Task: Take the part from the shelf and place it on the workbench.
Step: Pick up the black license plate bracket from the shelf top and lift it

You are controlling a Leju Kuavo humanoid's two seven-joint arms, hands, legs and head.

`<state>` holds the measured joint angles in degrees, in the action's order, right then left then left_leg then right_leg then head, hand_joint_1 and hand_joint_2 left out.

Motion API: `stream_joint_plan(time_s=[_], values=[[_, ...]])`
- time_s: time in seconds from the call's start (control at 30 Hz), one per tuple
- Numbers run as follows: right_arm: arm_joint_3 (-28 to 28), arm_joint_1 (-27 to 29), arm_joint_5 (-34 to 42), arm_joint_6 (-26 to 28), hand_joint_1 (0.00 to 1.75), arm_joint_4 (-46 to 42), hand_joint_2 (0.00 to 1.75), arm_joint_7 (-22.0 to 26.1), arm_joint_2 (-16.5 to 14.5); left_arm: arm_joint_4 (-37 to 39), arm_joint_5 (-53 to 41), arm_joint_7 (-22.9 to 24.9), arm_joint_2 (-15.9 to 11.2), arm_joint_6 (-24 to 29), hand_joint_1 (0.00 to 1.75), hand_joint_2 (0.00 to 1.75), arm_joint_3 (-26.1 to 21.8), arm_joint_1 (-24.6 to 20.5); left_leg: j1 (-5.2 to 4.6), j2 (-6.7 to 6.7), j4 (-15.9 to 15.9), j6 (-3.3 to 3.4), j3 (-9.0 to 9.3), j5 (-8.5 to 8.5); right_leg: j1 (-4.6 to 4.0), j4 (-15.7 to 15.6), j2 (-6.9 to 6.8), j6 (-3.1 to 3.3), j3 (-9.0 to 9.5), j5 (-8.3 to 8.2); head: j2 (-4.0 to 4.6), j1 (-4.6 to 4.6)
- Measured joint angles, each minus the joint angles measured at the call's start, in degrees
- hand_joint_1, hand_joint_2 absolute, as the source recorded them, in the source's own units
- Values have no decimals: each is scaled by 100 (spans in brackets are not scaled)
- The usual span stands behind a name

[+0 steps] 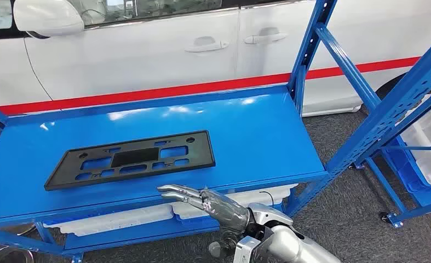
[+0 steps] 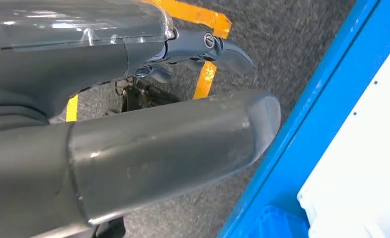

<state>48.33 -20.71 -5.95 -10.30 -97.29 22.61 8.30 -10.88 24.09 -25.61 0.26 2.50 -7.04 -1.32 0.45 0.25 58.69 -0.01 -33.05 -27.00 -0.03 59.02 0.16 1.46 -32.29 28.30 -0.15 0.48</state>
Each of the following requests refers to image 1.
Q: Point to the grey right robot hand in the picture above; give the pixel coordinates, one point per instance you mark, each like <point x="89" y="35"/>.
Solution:
<point x="222" y="210"/>

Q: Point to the black plastic panel part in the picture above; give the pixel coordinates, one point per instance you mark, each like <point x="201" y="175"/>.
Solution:
<point x="197" y="152"/>

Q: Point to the blue metal shelf rack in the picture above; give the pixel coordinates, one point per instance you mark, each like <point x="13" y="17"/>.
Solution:
<point x="389" y="181"/>
<point x="255" y="138"/>

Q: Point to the white car with red stripe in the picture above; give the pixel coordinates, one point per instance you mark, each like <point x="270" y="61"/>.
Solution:
<point x="128" y="54"/>

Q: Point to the blue plastic crate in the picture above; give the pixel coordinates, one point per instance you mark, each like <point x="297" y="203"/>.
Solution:
<point x="409" y="181"/>

